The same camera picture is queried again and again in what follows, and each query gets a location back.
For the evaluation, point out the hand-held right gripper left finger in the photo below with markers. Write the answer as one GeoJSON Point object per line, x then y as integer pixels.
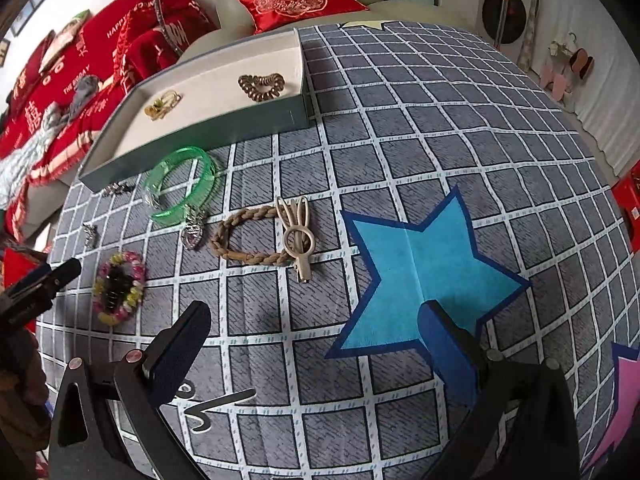
{"type": "Point", "coordinates": [170, 355]}

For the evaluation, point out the silver rhinestone hair pin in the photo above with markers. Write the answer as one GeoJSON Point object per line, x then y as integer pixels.
{"type": "Point", "coordinates": [117, 189]}

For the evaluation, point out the printed pillow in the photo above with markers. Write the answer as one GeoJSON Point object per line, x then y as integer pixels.
{"type": "Point", "coordinates": [67, 35]}

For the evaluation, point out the grey checked tablecloth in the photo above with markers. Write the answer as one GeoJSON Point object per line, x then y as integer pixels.
{"type": "Point", "coordinates": [450, 135]}

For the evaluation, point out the beige rabbit hair clip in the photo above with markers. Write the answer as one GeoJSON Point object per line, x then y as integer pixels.
{"type": "Point", "coordinates": [302, 260]}

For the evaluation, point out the small black picture frame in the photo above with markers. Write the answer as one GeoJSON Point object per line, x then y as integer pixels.
{"type": "Point", "coordinates": [4, 52]}

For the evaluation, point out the green translucent bangle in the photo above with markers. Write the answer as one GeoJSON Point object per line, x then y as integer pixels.
{"type": "Point", "coordinates": [200, 152]}

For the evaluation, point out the silver heart pendant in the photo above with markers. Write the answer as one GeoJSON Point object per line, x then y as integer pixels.
{"type": "Point", "coordinates": [192, 237]}

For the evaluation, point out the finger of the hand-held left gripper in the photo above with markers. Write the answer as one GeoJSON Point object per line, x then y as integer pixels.
{"type": "Point", "coordinates": [52, 277]}

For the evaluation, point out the black claw hair clip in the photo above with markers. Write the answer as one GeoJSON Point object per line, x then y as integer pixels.
{"type": "Point", "coordinates": [117, 285]}

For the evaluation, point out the red box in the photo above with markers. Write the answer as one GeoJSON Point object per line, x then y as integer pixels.
{"type": "Point", "coordinates": [627, 210]}

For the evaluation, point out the white washing machine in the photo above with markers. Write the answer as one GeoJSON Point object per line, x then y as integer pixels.
{"type": "Point", "coordinates": [505, 15]}

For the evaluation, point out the small silver hair clip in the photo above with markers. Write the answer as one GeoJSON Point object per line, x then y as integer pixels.
{"type": "Point", "coordinates": [91, 236]}

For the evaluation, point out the red printed blanket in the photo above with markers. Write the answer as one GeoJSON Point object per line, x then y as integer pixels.
{"type": "Point", "coordinates": [100, 45]}

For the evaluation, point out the grey jewelry tray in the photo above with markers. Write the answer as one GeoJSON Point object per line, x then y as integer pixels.
{"type": "Point", "coordinates": [210, 90]}

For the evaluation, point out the grey cloth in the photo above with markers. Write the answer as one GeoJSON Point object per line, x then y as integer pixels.
{"type": "Point", "coordinates": [82, 92]}

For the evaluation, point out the red embroidered cushion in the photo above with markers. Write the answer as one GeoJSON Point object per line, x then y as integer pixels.
{"type": "Point", "coordinates": [295, 0]}

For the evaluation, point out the light patterned cloth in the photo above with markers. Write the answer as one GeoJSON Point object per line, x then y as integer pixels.
{"type": "Point", "coordinates": [30, 155]}

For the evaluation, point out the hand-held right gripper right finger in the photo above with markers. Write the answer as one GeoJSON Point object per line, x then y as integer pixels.
{"type": "Point", "coordinates": [445, 355]}

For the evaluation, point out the person's left forearm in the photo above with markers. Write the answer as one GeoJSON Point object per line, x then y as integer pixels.
{"type": "Point", "coordinates": [27, 385]}

